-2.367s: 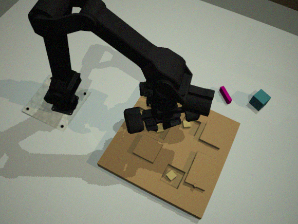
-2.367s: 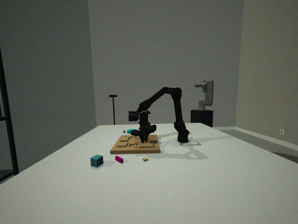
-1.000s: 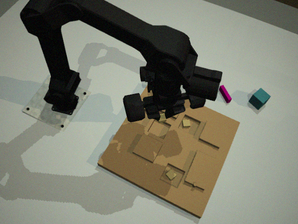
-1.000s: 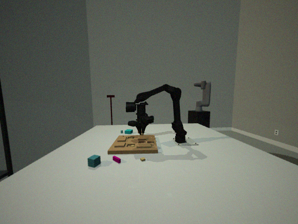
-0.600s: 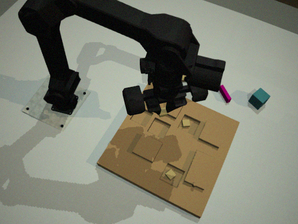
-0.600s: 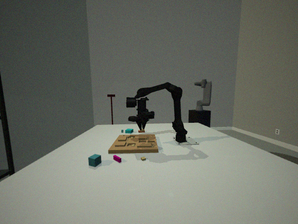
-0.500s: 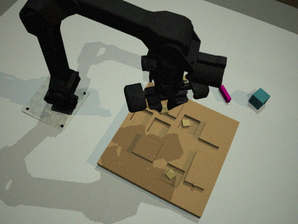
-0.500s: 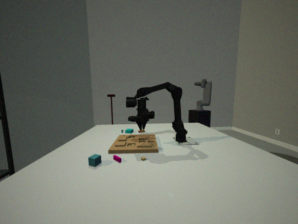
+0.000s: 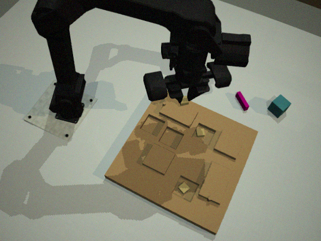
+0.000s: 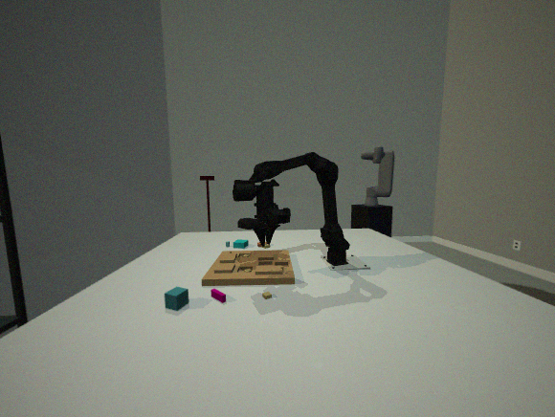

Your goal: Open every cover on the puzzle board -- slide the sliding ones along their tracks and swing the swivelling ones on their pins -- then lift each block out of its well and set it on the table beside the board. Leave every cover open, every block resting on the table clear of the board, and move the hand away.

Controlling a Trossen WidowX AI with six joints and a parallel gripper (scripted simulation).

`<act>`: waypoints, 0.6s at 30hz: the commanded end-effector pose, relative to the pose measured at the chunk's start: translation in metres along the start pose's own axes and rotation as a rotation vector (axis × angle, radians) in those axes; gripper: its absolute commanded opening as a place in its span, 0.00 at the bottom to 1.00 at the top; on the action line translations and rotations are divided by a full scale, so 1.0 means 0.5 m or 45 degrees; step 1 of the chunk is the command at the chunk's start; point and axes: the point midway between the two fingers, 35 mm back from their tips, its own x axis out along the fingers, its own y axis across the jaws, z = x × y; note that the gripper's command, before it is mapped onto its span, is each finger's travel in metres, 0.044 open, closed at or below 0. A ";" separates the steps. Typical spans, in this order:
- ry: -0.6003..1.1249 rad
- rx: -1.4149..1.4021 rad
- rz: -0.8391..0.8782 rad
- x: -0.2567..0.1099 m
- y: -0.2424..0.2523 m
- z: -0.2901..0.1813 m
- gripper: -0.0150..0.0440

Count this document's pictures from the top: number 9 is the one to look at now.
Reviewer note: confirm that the magenta rectangular block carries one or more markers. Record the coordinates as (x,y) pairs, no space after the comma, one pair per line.
(242,101)

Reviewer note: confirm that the teal cube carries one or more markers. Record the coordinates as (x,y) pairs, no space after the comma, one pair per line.
(279,106)

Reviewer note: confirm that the small yellow block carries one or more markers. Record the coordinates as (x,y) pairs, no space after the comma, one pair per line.
(184,101)
(200,132)
(184,188)

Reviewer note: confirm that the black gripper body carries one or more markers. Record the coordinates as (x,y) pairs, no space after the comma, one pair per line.
(156,86)

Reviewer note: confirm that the tan square board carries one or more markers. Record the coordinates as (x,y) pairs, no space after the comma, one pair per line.
(163,151)

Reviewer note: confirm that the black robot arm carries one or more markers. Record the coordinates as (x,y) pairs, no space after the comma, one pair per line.
(194,28)

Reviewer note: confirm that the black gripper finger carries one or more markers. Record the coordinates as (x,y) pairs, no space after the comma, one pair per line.
(196,91)
(178,96)

